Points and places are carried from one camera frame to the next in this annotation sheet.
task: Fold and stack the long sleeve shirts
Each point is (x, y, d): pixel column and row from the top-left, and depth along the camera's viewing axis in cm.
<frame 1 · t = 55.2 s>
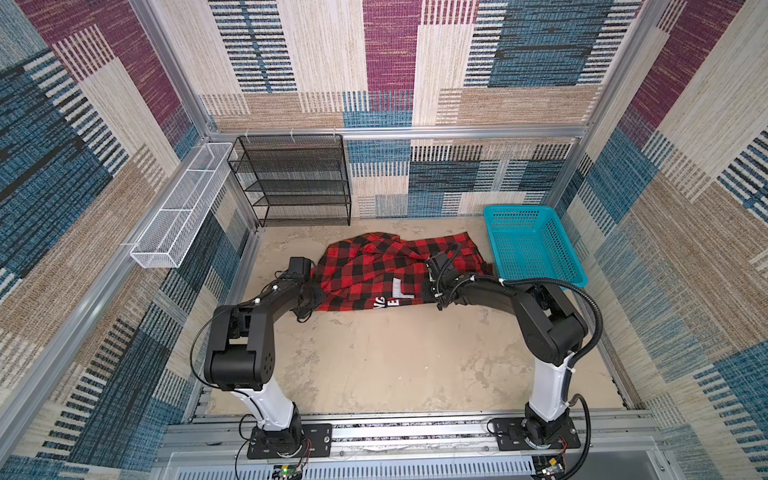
left hand: (318, 296, 97), fingers closed
right hand: (427, 291, 99), fingers open
red black plaid shirt: (381, 270, 108), on the table
teal plastic basket: (530, 241, 116), on the table

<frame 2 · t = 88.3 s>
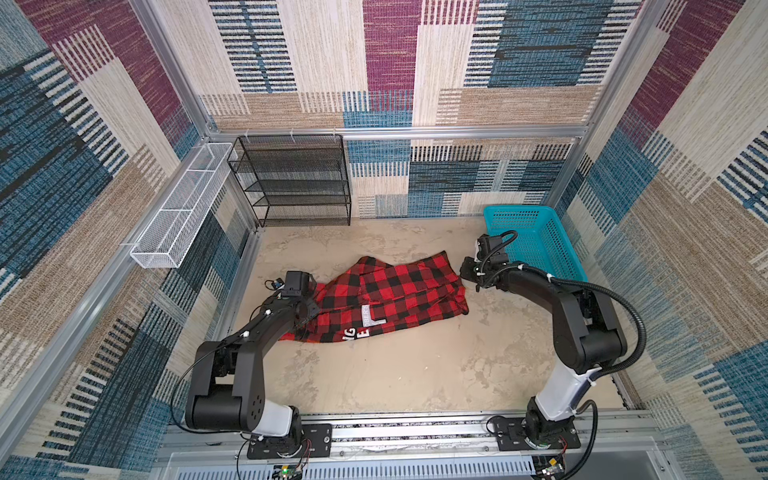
left hand: (307, 306, 92), fingers open
right hand: (463, 271, 98), fingers open
red black plaid shirt: (373, 294, 98), point 3 cm above the table
the other named things where they were.

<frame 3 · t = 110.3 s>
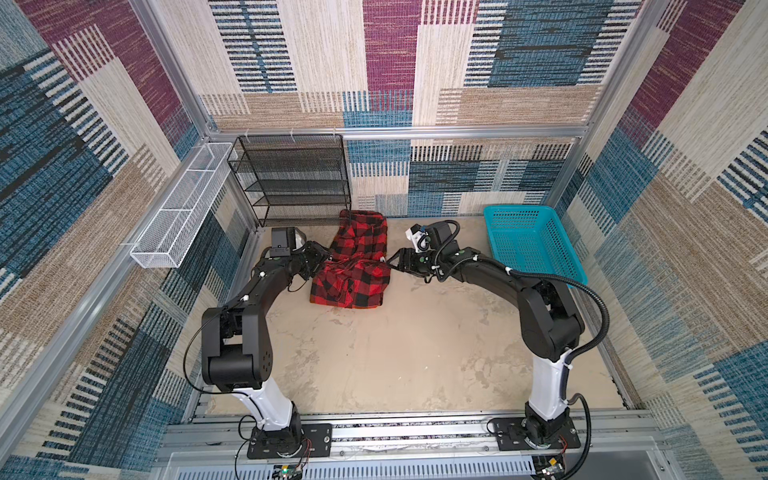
left hand: (331, 249, 92), fingers open
right hand: (393, 268, 90), fingers open
red black plaid shirt: (357, 271, 98), point 8 cm above the table
the other named things where they were.

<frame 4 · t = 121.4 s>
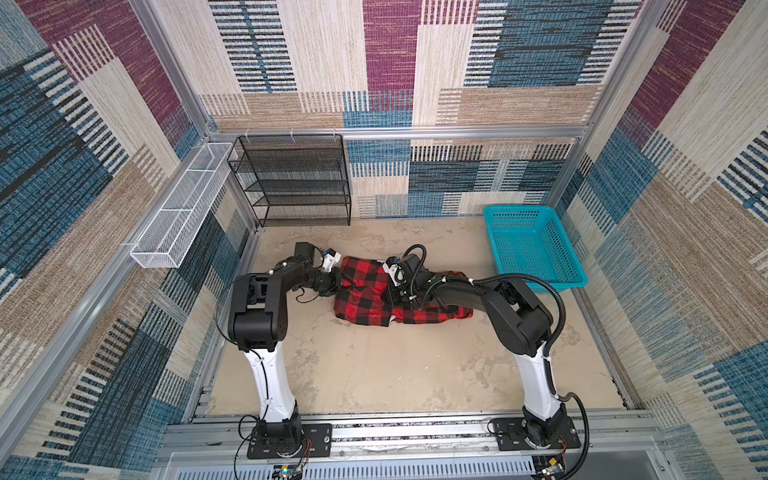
left hand: (353, 282, 98), fingers closed
right hand: (386, 300, 98), fingers closed
red black plaid shirt: (363, 298, 97), point 4 cm above the table
the other named things where they were.

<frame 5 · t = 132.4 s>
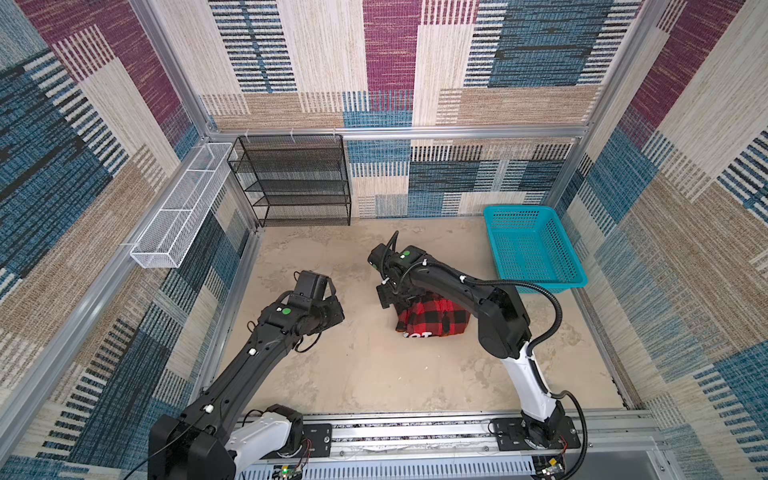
left hand: (341, 308, 81), fingers open
right hand: (401, 299, 91), fingers open
red black plaid shirt: (427, 313, 91), point 6 cm above the table
the other named things where they were.

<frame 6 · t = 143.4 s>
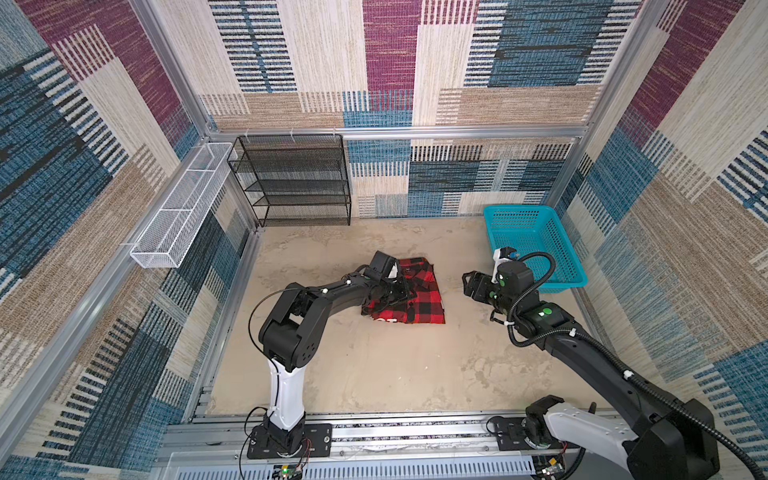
left hand: (416, 293, 94), fingers open
right hand: (474, 283, 82), fingers open
red black plaid shirt: (424, 307, 95), point 4 cm above the table
the other named things where they were.

